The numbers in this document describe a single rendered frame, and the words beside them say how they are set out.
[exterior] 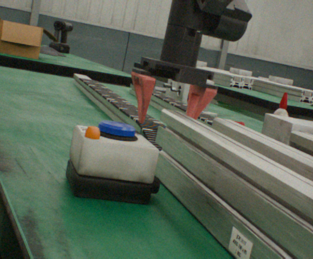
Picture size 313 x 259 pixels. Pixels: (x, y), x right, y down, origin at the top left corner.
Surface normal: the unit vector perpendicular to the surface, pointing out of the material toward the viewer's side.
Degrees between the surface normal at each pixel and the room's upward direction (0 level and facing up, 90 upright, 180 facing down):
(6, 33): 68
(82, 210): 0
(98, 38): 90
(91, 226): 0
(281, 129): 90
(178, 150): 90
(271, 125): 90
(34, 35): 64
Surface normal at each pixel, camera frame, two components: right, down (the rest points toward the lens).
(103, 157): 0.25, 0.18
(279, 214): -0.95, -0.15
